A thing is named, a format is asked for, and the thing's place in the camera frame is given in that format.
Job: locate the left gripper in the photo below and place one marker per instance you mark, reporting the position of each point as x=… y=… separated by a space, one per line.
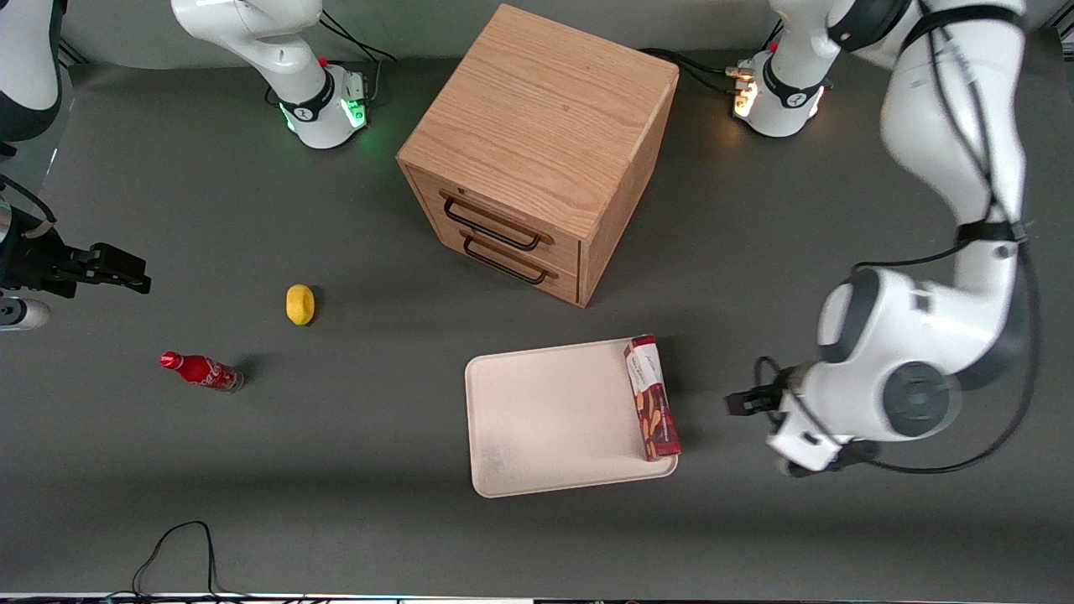
x=769 y=397

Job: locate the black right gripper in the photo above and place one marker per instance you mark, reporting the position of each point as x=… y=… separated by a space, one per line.
x=35 y=256

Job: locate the red tartan cookie box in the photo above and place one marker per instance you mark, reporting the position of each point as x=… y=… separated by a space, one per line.
x=650 y=394

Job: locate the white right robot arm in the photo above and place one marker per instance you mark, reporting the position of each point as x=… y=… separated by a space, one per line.
x=252 y=25

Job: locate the white rectangular tray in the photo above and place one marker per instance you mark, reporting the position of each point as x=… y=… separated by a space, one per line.
x=545 y=419

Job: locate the red cola bottle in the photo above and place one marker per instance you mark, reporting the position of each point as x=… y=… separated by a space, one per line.
x=201 y=371

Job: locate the yellow lemon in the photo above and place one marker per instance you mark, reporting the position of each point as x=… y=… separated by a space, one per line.
x=300 y=304

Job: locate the wooden drawer cabinet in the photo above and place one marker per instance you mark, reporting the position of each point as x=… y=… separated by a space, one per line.
x=537 y=109

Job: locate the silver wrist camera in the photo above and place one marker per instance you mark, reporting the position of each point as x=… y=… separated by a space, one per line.
x=21 y=315

